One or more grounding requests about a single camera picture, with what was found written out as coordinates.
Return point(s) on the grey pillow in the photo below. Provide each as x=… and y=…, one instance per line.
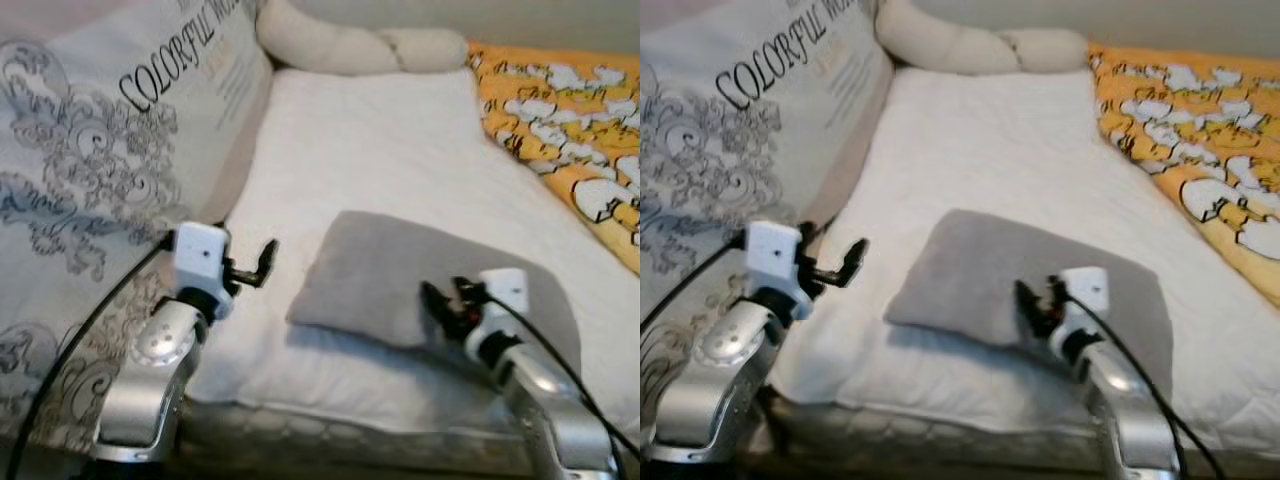
x=370, y=270
x=960, y=270

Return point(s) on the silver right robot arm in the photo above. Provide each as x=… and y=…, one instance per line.
x=550, y=410
x=1125, y=410

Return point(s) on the orange cartoon print blanket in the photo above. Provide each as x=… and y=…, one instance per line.
x=570, y=120
x=1190, y=130

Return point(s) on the beige bolster pillow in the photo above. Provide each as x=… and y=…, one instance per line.
x=970, y=40
x=350, y=40

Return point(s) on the grey quilted mattress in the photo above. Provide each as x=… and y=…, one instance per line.
x=950, y=440
x=350, y=435

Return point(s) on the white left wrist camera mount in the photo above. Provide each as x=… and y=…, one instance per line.
x=772, y=255
x=200, y=255

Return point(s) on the grey printed headboard cushion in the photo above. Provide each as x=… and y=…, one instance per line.
x=90, y=150
x=720, y=140

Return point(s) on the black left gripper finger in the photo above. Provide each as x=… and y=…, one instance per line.
x=856, y=262
x=266, y=262

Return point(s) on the white quilted mattress pad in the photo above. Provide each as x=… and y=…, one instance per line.
x=400, y=150
x=1000, y=150

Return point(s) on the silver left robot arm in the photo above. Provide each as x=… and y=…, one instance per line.
x=715, y=390
x=150, y=390

